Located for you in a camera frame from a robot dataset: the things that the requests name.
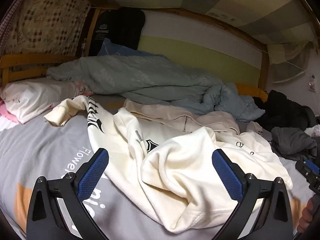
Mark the light blue duvet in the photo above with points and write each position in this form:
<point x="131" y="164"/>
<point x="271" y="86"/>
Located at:
<point x="154" y="80"/>

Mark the black jacket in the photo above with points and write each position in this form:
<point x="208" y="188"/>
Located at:
<point x="283" y="112"/>

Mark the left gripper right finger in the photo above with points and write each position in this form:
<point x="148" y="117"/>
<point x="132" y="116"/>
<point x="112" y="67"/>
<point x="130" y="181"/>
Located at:
<point x="274" y="220"/>

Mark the black hanging bag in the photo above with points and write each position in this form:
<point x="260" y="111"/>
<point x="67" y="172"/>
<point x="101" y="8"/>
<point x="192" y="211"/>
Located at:
<point x="122" y="27"/>

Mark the beige sweatshirt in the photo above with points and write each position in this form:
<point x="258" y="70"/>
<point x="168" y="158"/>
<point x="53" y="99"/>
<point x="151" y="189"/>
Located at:
<point x="181" y="119"/>

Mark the dark grey garment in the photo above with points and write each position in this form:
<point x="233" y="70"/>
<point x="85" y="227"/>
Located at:
<point x="293" y="144"/>

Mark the plaid bed curtain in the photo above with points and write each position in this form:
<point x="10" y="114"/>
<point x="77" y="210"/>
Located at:
<point x="43" y="26"/>

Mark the person's right hand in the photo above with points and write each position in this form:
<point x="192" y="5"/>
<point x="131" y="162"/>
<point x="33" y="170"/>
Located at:
<point x="306" y="217"/>

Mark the white wall fan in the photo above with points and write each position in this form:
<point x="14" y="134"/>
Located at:
<point x="290" y="69"/>

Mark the grey printed bed sheet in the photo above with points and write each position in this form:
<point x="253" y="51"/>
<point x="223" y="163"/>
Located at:
<point x="39" y="149"/>

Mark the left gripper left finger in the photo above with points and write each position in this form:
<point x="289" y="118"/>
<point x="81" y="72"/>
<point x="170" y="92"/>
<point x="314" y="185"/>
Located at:
<point x="45" y="219"/>

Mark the cream white hoodie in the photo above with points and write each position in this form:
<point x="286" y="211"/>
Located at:
<point x="174" y="183"/>

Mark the white pink floral pillow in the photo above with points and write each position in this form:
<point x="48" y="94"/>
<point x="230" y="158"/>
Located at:
<point x="22" y="101"/>

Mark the green patchwork canopy cloth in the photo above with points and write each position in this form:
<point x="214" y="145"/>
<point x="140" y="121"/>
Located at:
<point x="283" y="25"/>

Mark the wall power socket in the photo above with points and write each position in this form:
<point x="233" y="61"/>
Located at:
<point x="312" y="83"/>

